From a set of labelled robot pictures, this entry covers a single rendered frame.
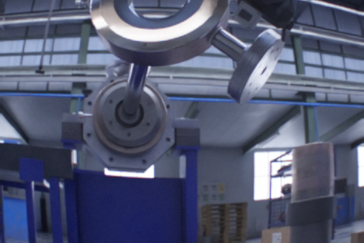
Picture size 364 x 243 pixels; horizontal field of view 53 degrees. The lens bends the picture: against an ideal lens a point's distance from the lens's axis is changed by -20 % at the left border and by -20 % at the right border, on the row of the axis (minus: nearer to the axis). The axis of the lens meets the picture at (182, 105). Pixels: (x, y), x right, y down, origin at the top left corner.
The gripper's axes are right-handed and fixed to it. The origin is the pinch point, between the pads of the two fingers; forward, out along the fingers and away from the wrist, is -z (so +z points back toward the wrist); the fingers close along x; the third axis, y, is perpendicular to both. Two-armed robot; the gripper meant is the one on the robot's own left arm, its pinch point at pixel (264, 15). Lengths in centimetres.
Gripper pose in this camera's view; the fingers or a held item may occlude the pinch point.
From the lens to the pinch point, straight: 85.0
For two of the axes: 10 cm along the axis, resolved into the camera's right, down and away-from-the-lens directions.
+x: -7.6, -5.8, 2.9
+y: -6.5, 7.2, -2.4
